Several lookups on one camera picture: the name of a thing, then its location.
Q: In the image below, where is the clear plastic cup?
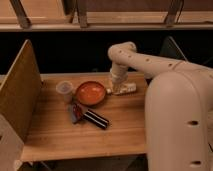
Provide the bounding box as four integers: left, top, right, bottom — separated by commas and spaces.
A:
56, 81, 73, 103

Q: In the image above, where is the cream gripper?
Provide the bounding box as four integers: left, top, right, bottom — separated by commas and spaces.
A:
110, 64, 128, 92

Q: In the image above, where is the wooden side panel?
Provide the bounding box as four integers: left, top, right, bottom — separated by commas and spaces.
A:
0, 39, 43, 171

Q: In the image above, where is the orange bowl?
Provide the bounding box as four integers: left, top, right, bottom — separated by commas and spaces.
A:
75, 81, 106, 106

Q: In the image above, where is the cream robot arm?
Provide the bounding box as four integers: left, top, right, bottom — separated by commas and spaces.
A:
108, 42, 213, 171

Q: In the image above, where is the black striped rectangular box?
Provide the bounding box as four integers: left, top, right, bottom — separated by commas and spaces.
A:
83, 110, 109, 129

